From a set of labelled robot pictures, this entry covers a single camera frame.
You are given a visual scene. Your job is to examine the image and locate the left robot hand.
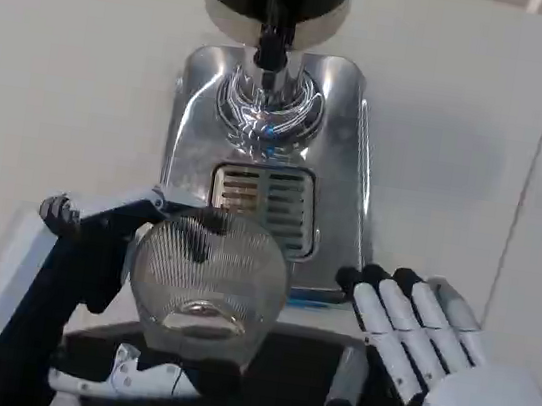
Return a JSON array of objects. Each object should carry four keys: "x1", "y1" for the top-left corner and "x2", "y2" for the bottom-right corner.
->
[{"x1": 0, "y1": 163, "x2": 268, "y2": 406}]

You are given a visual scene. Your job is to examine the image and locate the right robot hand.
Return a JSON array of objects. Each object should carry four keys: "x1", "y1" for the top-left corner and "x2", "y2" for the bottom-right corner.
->
[{"x1": 317, "y1": 258, "x2": 542, "y2": 406}]

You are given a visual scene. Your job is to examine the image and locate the clear ribbed glass cup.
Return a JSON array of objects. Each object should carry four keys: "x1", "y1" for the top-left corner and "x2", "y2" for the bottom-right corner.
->
[{"x1": 119, "y1": 198, "x2": 299, "y2": 371}]

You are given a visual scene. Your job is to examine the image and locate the slotted drip tray grid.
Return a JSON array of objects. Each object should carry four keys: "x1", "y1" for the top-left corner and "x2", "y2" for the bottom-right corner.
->
[{"x1": 201, "y1": 155, "x2": 331, "y2": 266}]

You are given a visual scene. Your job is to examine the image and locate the steel drip tray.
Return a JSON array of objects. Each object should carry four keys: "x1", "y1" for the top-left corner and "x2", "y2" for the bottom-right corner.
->
[{"x1": 146, "y1": 33, "x2": 404, "y2": 314}]

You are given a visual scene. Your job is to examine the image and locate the black dispenser tap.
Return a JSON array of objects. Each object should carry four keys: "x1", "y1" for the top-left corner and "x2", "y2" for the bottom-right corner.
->
[{"x1": 248, "y1": 0, "x2": 301, "y2": 76}]

